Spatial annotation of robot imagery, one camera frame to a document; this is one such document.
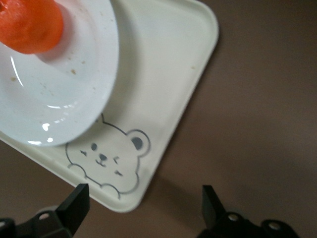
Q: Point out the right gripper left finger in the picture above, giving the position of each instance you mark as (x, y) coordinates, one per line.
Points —
(62, 218)

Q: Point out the white round plate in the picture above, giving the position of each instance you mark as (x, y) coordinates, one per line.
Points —
(49, 99)

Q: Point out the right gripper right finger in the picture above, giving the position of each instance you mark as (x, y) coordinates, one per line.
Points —
(223, 223)

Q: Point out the cream bear print tray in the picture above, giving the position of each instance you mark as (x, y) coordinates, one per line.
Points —
(161, 74)

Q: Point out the orange fruit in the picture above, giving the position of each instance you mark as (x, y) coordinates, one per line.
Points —
(29, 24)

